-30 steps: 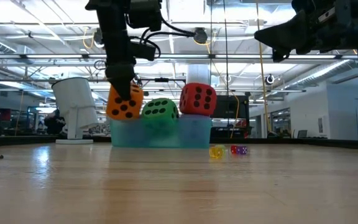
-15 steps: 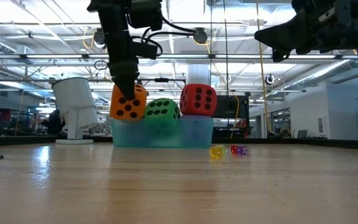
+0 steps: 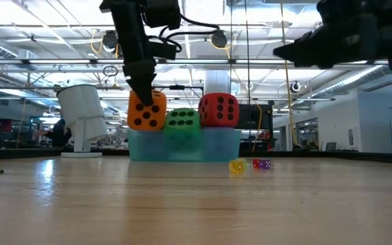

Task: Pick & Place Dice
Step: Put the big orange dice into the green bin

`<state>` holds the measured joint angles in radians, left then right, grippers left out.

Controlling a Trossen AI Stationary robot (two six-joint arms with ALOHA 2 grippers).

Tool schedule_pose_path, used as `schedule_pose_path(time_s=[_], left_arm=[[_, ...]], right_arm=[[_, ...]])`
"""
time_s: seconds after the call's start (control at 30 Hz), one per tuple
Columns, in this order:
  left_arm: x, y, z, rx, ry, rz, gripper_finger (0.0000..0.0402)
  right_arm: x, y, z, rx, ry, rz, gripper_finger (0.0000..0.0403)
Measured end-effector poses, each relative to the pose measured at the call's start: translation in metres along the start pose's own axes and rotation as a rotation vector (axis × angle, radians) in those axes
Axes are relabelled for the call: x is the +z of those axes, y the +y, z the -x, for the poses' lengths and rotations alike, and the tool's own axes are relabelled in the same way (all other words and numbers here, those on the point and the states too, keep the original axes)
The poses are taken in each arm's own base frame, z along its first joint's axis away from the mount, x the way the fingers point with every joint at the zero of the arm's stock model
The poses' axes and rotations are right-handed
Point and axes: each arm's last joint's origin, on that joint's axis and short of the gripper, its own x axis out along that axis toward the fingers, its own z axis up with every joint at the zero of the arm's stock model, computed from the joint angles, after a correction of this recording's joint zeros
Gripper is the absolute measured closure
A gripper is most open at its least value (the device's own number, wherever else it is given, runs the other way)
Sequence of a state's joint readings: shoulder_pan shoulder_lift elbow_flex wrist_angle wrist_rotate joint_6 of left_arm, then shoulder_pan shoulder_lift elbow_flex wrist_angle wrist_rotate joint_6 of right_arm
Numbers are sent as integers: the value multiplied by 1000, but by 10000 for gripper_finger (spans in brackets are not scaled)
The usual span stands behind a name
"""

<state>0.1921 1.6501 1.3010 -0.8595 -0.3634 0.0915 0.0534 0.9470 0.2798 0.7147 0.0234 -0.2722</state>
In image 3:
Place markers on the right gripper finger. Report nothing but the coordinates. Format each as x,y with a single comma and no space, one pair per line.
318,47

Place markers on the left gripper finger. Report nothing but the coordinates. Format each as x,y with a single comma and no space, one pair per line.
131,41

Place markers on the orange foam die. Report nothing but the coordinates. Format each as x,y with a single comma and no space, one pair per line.
161,98

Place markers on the green foam die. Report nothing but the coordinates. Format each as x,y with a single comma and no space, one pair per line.
168,126

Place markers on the red foam die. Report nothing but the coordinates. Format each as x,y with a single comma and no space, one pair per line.
208,109

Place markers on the teal translucent plastic bin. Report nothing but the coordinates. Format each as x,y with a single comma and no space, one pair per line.
148,149

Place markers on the small purple translucent die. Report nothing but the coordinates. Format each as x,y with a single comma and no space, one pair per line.
266,164

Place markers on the small red translucent die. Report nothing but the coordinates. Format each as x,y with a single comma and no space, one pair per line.
256,163

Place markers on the small yellow translucent die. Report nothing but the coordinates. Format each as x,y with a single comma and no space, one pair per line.
236,166

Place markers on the long ceiling light strip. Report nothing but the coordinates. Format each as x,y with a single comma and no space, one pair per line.
301,99

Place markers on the black boom stand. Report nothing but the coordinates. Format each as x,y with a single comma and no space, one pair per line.
177,87

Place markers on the white round pillar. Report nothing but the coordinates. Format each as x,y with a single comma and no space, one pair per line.
216,81

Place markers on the dark office chair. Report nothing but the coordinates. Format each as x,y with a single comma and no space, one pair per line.
330,147

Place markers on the red-screen monitor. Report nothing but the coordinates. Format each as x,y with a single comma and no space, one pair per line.
6,125

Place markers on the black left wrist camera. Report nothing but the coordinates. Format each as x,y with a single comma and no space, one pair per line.
163,51

